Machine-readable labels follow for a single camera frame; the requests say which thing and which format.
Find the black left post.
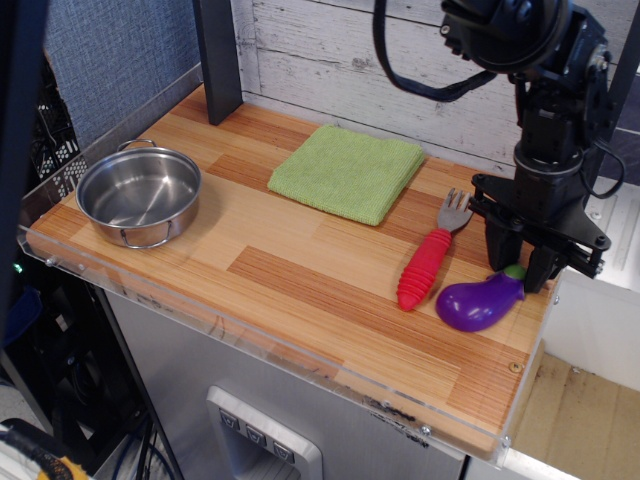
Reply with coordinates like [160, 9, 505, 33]
[193, 0, 243, 125]

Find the blue fabric partition panel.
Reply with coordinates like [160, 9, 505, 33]
[44, 1, 200, 148]

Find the clear acrylic table guard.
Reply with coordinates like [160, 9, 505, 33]
[22, 69, 570, 479]

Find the green folded cloth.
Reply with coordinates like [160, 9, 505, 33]
[268, 125, 424, 226]

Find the small steel pot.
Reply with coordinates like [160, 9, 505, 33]
[75, 140, 202, 250]

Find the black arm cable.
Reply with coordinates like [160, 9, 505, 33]
[373, 0, 501, 103]

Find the steel cabinet with dispenser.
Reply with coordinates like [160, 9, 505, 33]
[107, 293, 467, 479]

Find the black crate rack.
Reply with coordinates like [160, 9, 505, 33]
[29, 64, 81, 186]

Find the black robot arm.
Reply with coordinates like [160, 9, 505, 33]
[442, 1, 614, 293]

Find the fork with red handle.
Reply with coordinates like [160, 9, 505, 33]
[396, 188, 473, 311]

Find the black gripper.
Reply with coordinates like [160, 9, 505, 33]
[472, 167, 611, 293]

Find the purple toy eggplant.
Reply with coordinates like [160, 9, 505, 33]
[435, 264, 526, 332]

